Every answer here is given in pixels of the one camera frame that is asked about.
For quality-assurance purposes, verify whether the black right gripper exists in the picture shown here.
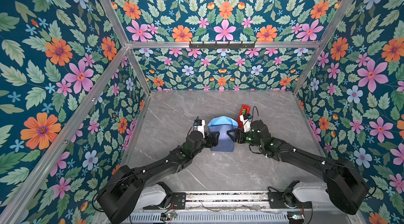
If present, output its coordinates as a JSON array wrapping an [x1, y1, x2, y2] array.
[[226, 128, 263, 150]]

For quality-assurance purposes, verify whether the light blue wrapping paper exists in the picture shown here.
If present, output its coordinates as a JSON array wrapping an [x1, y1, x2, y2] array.
[[208, 116, 238, 152]]

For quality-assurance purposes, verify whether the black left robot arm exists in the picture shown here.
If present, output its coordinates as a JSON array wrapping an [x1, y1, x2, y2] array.
[[96, 130, 220, 224]]

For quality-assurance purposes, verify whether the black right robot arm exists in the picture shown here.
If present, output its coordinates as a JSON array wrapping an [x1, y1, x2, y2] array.
[[227, 120, 370, 215]]

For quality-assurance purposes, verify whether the red tape dispenser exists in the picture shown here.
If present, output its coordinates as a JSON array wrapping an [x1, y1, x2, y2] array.
[[237, 105, 250, 128]]

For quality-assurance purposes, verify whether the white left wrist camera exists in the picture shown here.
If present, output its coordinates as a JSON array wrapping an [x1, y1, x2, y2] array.
[[193, 119, 205, 136]]

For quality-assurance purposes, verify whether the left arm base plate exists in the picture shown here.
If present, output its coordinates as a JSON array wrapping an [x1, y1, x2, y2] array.
[[143, 192, 187, 210]]

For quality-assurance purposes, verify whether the aluminium mounting rail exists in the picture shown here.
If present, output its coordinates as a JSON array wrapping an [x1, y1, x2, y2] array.
[[97, 190, 360, 213]]

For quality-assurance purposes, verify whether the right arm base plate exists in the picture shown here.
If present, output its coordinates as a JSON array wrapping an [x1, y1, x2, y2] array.
[[267, 191, 312, 210]]

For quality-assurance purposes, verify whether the white cable duct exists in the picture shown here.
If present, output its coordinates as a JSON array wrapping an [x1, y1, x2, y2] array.
[[105, 212, 289, 224]]

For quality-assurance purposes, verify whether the black hook rail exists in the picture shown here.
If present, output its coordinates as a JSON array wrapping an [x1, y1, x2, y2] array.
[[188, 41, 256, 50]]

